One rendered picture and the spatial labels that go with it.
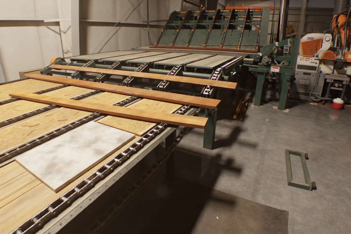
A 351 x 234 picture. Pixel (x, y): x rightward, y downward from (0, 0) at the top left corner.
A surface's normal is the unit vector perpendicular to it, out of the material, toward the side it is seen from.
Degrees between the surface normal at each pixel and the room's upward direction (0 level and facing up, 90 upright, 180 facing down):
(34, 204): 0
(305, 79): 90
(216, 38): 46
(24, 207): 0
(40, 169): 0
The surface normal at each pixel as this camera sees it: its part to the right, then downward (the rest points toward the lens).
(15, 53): 0.91, 0.11
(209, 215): 0.00, -0.94
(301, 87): -0.47, 0.30
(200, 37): -0.34, -0.43
